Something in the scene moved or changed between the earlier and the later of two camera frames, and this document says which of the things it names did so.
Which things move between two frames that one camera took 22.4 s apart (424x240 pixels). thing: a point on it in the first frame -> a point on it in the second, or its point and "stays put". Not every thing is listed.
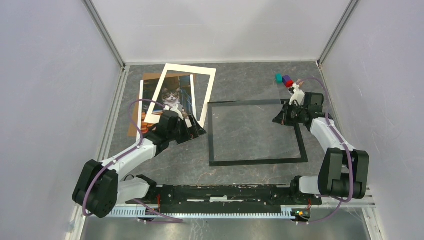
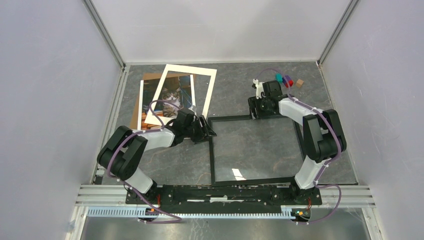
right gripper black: x=282 y=118 -> x=253 y=103
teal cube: x=278 y=78 stays put
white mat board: x=155 y=118 stays put
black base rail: x=227 y=195 stays put
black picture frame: x=303 y=159 -> x=246 y=118
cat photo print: x=179 y=92 stays put
